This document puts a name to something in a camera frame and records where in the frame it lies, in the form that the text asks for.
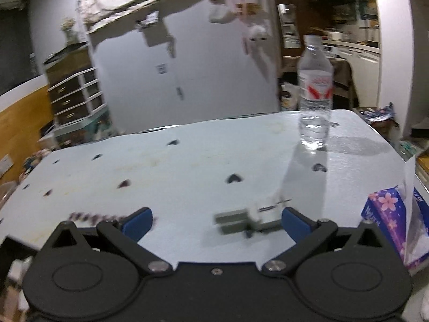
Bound purple floral tissue box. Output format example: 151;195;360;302
360;156;429;276

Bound glass terrarium tank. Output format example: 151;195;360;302
43;42;93;74

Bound white hanging bag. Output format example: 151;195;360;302
208;2;232;25

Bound white plastic drawer cabinet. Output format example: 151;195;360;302
45;64;108;127

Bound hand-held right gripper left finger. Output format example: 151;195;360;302
43;208;173;277

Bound clear plastic water bottle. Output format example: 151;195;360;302
298;34;335;151

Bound teal patterned cabinet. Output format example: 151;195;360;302
54;107;115;142

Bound white plush sheep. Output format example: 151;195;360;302
246;24;269;43

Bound small grey white adapter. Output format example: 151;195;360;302
214;200;293;237

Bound purple patterned bag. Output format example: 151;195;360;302
359;103;400;129

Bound metal wall bracket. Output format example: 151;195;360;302
135;11;160;28

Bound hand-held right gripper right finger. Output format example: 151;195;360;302
262;207;391;276

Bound pile of plush toys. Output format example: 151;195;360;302
20;148;51;182

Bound dried flower bouquet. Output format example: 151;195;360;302
61;17;79;45

